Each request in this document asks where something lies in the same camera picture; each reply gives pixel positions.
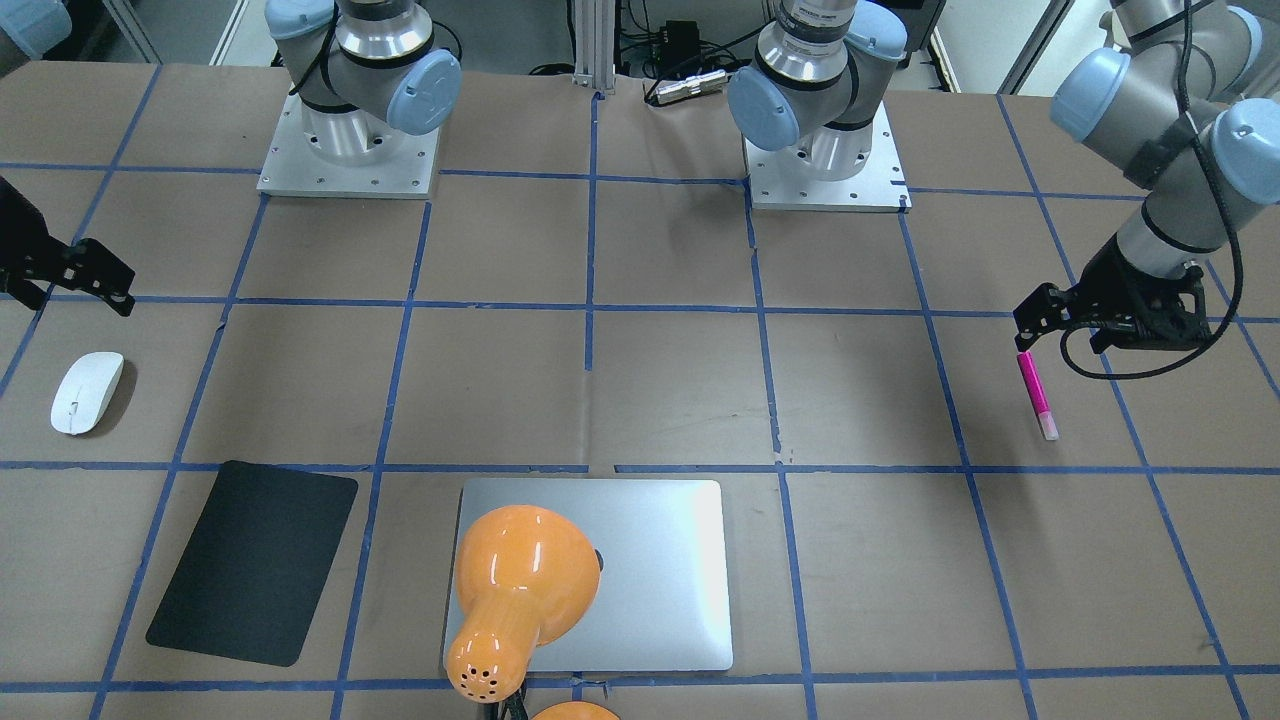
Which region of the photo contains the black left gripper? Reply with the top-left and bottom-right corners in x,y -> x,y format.
1012,236 -> 1211,354

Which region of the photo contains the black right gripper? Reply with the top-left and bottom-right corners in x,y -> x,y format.
1,177 -> 136,316

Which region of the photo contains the pink marker pen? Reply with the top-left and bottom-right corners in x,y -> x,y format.
1016,351 -> 1060,442

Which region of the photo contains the white computer mouse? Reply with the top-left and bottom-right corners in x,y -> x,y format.
50,351 -> 125,436

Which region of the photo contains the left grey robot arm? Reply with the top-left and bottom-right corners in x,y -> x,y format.
727,1 -> 1277,354

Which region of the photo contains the black mousepad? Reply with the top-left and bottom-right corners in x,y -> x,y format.
145,460 -> 358,667

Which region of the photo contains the silver closed laptop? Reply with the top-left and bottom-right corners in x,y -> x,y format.
458,477 -> 733,674

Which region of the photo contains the orange desk lamp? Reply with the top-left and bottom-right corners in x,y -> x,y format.
444,505 -> 603,719

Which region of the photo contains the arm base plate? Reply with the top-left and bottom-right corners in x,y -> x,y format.
742,102 -> 913,213
257,96 -> 442,200

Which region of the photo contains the aluminium frame post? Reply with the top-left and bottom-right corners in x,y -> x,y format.
570,1 -> 617,96

